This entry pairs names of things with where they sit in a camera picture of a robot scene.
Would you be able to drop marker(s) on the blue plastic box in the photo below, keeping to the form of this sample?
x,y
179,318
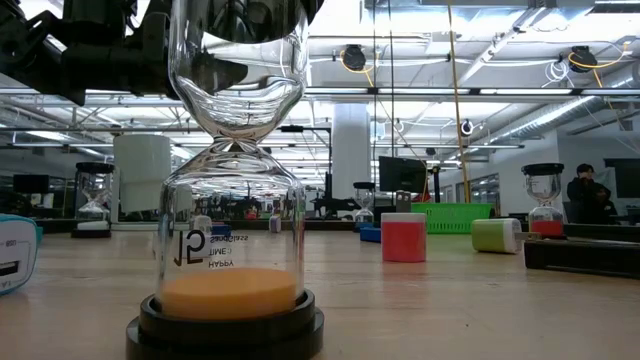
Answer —
x,y
221,230
370,235

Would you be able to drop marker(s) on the white cylindrical container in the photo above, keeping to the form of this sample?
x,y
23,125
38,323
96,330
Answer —
x,y
142,170

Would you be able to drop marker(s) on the red sand hourglass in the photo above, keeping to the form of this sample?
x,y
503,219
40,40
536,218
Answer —
x,y
543,170

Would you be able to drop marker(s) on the green white USB charger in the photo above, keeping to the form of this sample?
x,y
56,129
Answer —
x,y
492,235

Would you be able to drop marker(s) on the dark wall screen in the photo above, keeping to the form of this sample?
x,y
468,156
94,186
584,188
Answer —
x,y
625,177

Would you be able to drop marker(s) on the black background gantry frame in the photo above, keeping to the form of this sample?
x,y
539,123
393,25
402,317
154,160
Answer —
x,y
292,128

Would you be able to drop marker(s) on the green plastic basket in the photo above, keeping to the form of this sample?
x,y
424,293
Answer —
x,y
450,217

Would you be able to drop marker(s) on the orange sand hourglass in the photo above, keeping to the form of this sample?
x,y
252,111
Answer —
x,y
230,295

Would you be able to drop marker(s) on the black monitor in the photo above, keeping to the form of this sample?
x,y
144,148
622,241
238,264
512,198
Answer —
x,y
400,175
30,184

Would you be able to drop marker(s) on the purple white USB charger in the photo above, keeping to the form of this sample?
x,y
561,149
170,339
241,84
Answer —
x,y
275,225
202,224

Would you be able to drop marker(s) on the black plastic box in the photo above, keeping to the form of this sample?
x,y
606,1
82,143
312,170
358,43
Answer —
x,y
580,257

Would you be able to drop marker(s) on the person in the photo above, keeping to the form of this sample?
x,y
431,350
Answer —
x,y
582,192

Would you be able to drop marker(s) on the long ceiling light bar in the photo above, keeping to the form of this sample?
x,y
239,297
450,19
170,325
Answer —
x,y
425,91

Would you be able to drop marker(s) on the white square pillar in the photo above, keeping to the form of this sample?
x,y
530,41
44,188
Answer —
x,y
351,150

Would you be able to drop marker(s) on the black aluminium table frame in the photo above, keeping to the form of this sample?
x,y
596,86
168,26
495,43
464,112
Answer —
x,y
330,225

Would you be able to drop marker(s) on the blue white USB charger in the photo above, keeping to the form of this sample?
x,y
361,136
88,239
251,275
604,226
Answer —
x,y
17,250

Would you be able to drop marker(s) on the white sand hourglass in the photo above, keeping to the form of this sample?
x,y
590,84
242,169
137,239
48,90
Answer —
x,y
93,167

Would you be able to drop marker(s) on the black background robot arm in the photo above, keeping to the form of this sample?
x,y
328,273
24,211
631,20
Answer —
x,y
332,204

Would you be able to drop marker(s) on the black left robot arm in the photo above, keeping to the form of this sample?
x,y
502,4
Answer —
x,y
100,70

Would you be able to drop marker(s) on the silver ventilation duct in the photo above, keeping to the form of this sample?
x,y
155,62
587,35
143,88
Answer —
x,y
560,117

